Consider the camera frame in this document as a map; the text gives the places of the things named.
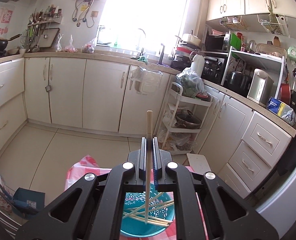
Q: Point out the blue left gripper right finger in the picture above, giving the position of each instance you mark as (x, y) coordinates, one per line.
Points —
(157, 166)

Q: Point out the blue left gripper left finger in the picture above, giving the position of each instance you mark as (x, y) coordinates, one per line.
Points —
(142, 161)

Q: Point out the teal perforated plastic basket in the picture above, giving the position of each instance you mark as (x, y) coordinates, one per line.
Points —
(139, 221)

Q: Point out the white board beside table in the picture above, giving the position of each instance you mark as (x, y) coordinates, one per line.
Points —
(198, 163)

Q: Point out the steel pot in cart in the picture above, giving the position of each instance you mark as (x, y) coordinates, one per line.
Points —
(186, 119)

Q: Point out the pink checkered plastic tablecloth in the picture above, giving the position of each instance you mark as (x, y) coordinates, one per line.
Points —
(88, 165)

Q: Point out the white rolling storage cart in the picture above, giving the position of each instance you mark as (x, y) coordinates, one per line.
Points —
(181, 140)

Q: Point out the green vegetables plastic bag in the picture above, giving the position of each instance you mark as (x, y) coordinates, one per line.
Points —
(192, 84)

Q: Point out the silver electric water boiler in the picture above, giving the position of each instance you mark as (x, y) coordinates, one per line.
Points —
(260, 88)

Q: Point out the blue packaged bag on counter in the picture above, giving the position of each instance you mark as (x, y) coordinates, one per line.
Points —
(282, 110)

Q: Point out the white microwave shelf rack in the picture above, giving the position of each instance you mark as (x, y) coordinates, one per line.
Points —
(274, 66)

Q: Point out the blue dustpan with long handle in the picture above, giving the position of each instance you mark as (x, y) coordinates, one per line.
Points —
(25, 203)

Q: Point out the wall utensil rack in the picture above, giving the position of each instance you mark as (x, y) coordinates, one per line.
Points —
(43, 29)

